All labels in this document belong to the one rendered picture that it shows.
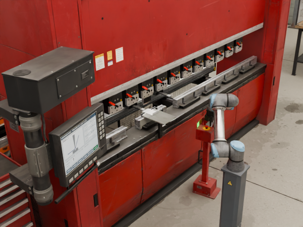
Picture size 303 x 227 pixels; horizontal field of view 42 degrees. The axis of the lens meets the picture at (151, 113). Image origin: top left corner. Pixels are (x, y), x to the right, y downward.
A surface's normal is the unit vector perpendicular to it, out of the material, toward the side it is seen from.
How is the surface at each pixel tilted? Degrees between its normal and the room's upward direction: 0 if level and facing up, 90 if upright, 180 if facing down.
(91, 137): 90
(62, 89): 90
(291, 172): 0
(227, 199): 90
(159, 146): 90
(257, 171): 0
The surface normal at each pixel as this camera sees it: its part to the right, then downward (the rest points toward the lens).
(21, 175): -0.02, -0.89
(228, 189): -0.61, 0.37
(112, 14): 0.75, 0.29
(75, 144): 0.89, 0.19
